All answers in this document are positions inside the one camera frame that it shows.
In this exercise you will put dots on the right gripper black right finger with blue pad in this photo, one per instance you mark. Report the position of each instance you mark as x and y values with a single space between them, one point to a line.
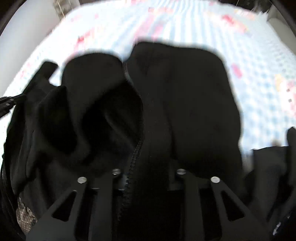
206 209

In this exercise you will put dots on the black zip jacket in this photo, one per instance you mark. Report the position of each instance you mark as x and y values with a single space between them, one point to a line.
164 108

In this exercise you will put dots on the navy black garment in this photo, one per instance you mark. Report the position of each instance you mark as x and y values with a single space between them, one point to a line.
271 188

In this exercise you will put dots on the checkered floral bed sheet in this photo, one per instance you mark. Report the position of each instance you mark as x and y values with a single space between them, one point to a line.
260 66

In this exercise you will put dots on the white wall shelf rack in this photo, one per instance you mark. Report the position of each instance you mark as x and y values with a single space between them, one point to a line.
62 7

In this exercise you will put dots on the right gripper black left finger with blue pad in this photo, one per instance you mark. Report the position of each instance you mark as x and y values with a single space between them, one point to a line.
86 211

